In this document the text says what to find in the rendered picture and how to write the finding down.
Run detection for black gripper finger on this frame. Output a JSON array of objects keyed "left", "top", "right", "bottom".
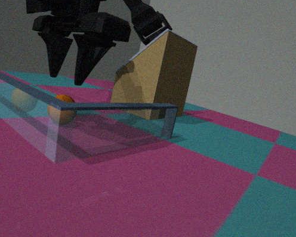
[
  {"left": 73, "top": 34, "right": 116, "bottom": 86},
  {"left": 38, "top": 32, "right": 73, "bottom": 78}
]

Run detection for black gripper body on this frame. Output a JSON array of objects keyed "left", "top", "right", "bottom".
[{"left": 32, "top": 0, "right": 131, "bottom": 42}]

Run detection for clear low corner walls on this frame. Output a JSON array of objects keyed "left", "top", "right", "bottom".
[{"left": 0, "top": 79, "right": 177, "bottom": 163}]

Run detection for orange ball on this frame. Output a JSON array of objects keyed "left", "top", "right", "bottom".
[{"left": 55, "top": 94, "right": 75, "bottom": 103}]

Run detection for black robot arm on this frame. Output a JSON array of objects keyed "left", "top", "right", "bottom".
[{"left": 26, "top": 0, "right": 172, "bottom": 46}]

